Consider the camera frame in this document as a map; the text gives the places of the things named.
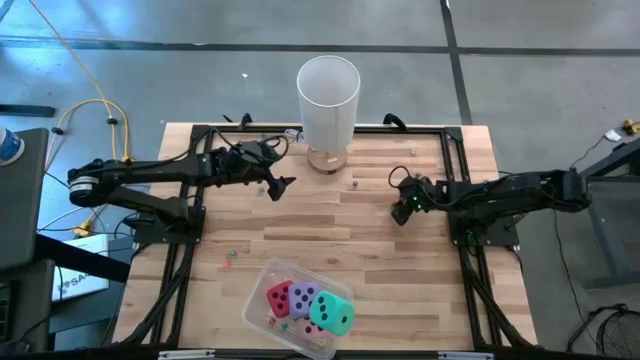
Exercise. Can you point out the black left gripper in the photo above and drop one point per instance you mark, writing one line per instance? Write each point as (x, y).
(245, 162)

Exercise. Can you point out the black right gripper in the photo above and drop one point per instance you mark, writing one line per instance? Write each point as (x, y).
(422, 192)

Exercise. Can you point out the large red foam die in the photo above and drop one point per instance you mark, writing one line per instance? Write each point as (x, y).
(278, 299)

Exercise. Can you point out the large purple foam die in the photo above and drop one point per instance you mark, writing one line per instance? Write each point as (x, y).
(302, 297)

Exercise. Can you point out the large teal foam die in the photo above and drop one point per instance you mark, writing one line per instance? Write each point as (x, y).
(332, 314)

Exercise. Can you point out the clear plastic bin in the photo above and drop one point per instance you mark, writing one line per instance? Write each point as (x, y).
(260, 310)

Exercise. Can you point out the large pink foam die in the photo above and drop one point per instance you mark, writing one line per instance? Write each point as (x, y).
(310, 329)

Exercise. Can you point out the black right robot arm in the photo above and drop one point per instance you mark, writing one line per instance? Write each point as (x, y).
(500, 190)

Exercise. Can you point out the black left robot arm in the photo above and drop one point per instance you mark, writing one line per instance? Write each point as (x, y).
(150, 170)

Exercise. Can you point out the white shade wooden base lamp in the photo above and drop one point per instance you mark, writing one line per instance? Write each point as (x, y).
(327, 110)

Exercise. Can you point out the grey metal table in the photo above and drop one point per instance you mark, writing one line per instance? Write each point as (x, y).
(598, 235)

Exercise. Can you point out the white printed box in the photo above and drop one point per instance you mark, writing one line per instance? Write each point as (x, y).
(85, 270)

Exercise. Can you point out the black desk beam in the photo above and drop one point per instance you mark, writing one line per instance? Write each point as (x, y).
(80, 257)

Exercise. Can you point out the white tag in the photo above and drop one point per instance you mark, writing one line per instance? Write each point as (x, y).
(613, 135)

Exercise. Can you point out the small yellow object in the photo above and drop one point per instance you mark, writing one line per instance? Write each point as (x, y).
(631, 126)

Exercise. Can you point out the dark grey desk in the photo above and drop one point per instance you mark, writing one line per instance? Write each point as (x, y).
(20, 210)

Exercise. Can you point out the black floor foot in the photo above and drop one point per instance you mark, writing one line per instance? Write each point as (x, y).
(25, 110)

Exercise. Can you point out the blue and white canister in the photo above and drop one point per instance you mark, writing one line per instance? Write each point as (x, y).
(9, 145)

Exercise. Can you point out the black equipment box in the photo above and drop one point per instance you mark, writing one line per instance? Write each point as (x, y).
(30, 300)

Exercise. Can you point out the black aluminium frame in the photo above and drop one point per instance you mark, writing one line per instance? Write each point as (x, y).
(370, 130)

